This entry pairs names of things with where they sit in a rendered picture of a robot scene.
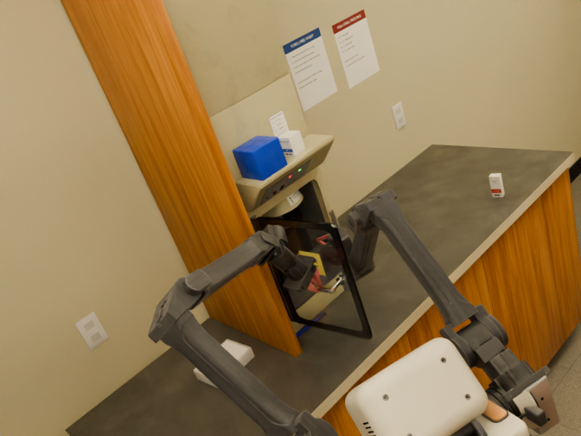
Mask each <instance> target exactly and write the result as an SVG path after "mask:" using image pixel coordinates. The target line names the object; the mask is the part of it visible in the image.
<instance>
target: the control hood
mask: <svg viewBox="0 0 581 436"><path fill-rule="evenodd" d="M334 140H335V136H332V135H313V134H309V135H308V136H306V137H305V138H303V143H304V146H305V150H303V151H301V152H300V153H299V154H297V155H296V156H295V157H288V156H285V159H286V161H287V165H286V166H285V167H283V168H282V169H281V170H279V171H278V172H276V173H275V174H273V175H272V176H270V177H268V178H267V179H265V180H264V181H259V180H254V179H248V178H243V177H242V178H240V179H239V180H238V181H237V182H236V183H235V184H236V186H237V189H238V191H239V194H240V197H241V199H242V202H243V203H244V206H245V208H246V211H247V212H252V211H254V210H255V209H257V208H259V207H260V206H261V205H260V203H261V202H262V199H263V196H264V194H265V190H266V189H268V188H270V187H271V186H272V185H273V184H275V183H277V182H278V181H280V180H281V179H283V178H284V177H286V176H288V175H289V174H290V173H291V172H292V171H294V170H296V169H297V168H299V167H300V166H302V165H303V164H305V163H307V162H308V161H309V160H310V159H311V161H310V164H309V166H308V169H307V170H306V172H305V174H304V175H306V174H308V173H309V172H311V171H312V170H313V169H314V168H316V167H317V166H319V165H320V164H322V163H323V162H324V160H325V158H326V156H327V155H328V153H329V150H330V148H331V146H332V144H333V143H334Z"/></svg>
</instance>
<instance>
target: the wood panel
mask: <svg viewBox="0 0 581 436"><path fill-rule="evenodd" d="M61 2H62V5H63V7H64V9H65V11H66V12H67V15H68V17H69V20H70V22H71V24H72V25H73V28H74V30H75V32H76V34H77V36H78V38H79V40H80V43H81V45H82V47H83V49H84V51H85V53H86V56H87V58H88V60H89V61H90V63H91V66H92V68H93V71H94V73H95V74H96V76H97V78H98V80H99V84H100V85H101V87H102V89H103V91H104V93H105V96H106V98H107V100H108V102H109V104H110V106H111V108H112V111H113V113H114V115H115V117H116V119H117V121H118V123H119V125H120V128H121V130H122V132H123V134H124V136H125V138H126V140H127V143H128V145H129V146H130V148H131V151H132V153H133V155H134V157H135V159H136V161H137V164H138V166H139V168H140V170H141V171H142V174H143V176H144V179H145V181H146V182H147V184H148V186H149V189H150V192H151V194H152V195H153V197H154V199H155V201H156V205H157V206H158V208H159V210H160V212H161V214H162V216H163V219H164V221H165V223H166V225H167V227H168V229H169V231H170V234H171V236H172V238H173V240H174V242H175V244H176V246H177V248H178V251H179V253H180V255H181V256H182V259H183V261H184V263H185V266H186V267H187V269H188V272H189V274H190V273H192V272H194V271H195V270H197V269H202V268H203V267H205V266H207V265H209V264H210V263H212V262H214V261H215V260H217V259H218V258H220V257H221V256H223V255H225V254H226V253H229V252H230V251H232V250H233V249H234V248H236V247H238V246H239V245H240V244H241V243H242V242H244V241H245V240H247V239H248V238H250V237H251V236H252V235H253V234H255V232H254V229H253V227H252V224H251V221H250V219H249V216H248V214H247V212H246V208H245V206H244V203H243V202H242V199H241V197H240V194H239V191H238V189H237V186H236V184H235V181H234V180H233V176H232V174H231V171H230V170H229V167H228V165H227V161H226V159H225V157H224V154H223V152H222V149H221V147H220V144H219V141H218V139H217V137H216V135H215V132H214V128H213V127H212V124H211V122H210V119H209V117H208V114H207V111H206V109H205V106H204V105H203V102H202V100H201V96H200V94H199V92H198V89H197V87H196V84H195V81H194V79H193V76H192V74H191V72H190V70H189V67H188V63H187V62H186V59H185V57H184V54H183V52H182V49H181V46H180V44H179V41H178V40H177V37H176V33H175V31H174V29H173V27H172V24H171V22H170V19H169V16H168V14H167V11H166V9H165V7H164V5H163V1H162V0H61ZM202 302H203V304H204V305H205V307H206V309H207V313H208V315H209V316H210V317H211V318H213V319H215V320H217V321H220V322H222V323H223V324H226V325H228V326H230V327H232V328H234V329H236V330H239V331H241V332H243V333H245V334H247V335H249V336H251V337H254V338H256V339H258V340H259V341H262V342H264V343H267V344H269V345H271V346H272V347H274V348H277V349H280V350H282V351H283V352H285V353H287V354H290V355H292V356H294V357H298V356H299V355H300V354H301V353H302V352H303V351H302V349H301V346H300V344H299V342H298V340H297V336H296V333H295V331H294V329H293V327H292V324H291V321H290V319H289V316H288V314H287V311H286V309H285V307H284V303H283V301H282V299H281V297H280V294H279V292H278V289H277V286H276V284H275V281H274V279H273V277H272V275H271V271H270V268H269V266H268V264H267V262H266V263H265V264H264V265H263V266H258V265H256V266H255V267H251V268H248V269H246V270H245V271H244V272H243V273H241V274H240V275H238V276H237V277H236V278H234V279H232V280H231V281H230V282H228V283H227V284H225V285H224V286H222V287H221V288H220V289H219V290H218V291H216V292H214V293H213V294H212V295H210V296H209V297H207V298H206V299H205V300H203V301H202Z"/></svg>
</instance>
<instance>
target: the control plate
mask: <svg viewBox="0 0 581 436"><path fill-rule="evenodd" d="M310 161H311V159H310V160H309V161H308V162H307V163H305V164H303V165H302V166H300V167H299V168H297V169H296V170H294V171H292V172H291V173H290V174H289V175H288V176H286V177H284V178H283V179H281V180H280V181H278V182H277V183H275V184H273V185H272V186H271V187H270V188H268V189H266V190H265V194H264V196H263V199H262V202H261V203H260V205H262V204H263V203H265V202H267V201H268V200H270V199H271V198H272V197H274V196H275V195H276V194H278V193H279V192H281V191H282V190H283V189H285V188H287V187H288V186H290V185H291V184H293V183H294V182H295V181H296V180H298V179H299V178H301V177H302V176H304V174H305V172H306V170H307V169H308V166H309V164H310ZM300 169H301V170H300ZM299 170H300V171H299ZM300 174H301V176H299V175H300ZM289 176H291V177H290V178H289ZM294 178H296V180H293V179H294ZM288 182H290V184H288ZM283 185H284V188H283V189H281V190H280V188H281V186H283ZM279 190H280V191H279ZM275 191H277V193H276V194H275V195H273V193H274V192H275ZM267 196H269V197H268V198H267V199H266V197H267Z"/></svg>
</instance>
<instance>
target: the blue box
mask: <svg viewBox="0 0 581 436"><path fill-rule="evenodd" d="M233 155H234V158H235V160H236V163H237V165H238V167H239V171H240V173H241V175H242V177H243V178H248V179H254V180H259V181H264V180H265V179H267V178H268V177H270V176H272V175H273V174H275V173H276V172H278V171H279V170H281V169H282V168H283V167H285V166H286V165H287V161H286V159H285V156H284V152H283V149H282V146H281V144H280V142H279V139H278V137H269V136H256V137H254V138H252V139H250V140H248V141H247V142H245V143H243V144H242V145H240V146H239V147H237V148H236V149H234V150H233Z"/></svg>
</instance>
